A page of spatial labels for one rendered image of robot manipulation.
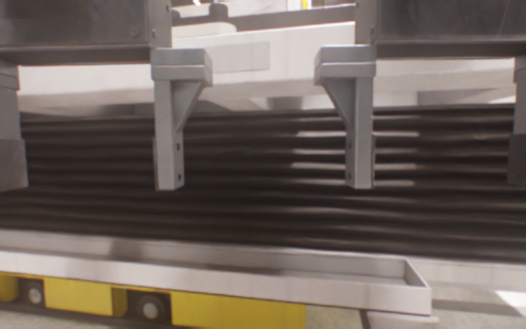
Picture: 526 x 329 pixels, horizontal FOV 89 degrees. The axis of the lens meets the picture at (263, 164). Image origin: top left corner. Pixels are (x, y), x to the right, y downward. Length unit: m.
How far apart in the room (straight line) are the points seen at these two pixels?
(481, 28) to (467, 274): 0.61
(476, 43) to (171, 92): 0.22
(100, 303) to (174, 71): 1.12
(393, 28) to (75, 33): 0.21
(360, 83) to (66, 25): 0.20
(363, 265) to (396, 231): 0.11
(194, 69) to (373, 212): 0.57
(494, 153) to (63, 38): 0.75
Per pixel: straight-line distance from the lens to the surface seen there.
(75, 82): 0.50
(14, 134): 0.30
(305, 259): 0.70
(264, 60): 0.37
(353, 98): 0.21
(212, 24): 0.40
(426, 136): 0.69
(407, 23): 0.22
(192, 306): 1.06
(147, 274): 0.69
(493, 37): 0.25
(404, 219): 0.71
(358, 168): 0.21
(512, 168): 0.29
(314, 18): 0.42
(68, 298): 1.36
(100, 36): 0.23
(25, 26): 0.26
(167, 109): 0.21
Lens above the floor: 0.69
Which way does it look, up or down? 5 degrees down
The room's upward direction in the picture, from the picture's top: 1 degrees counter-clockwise
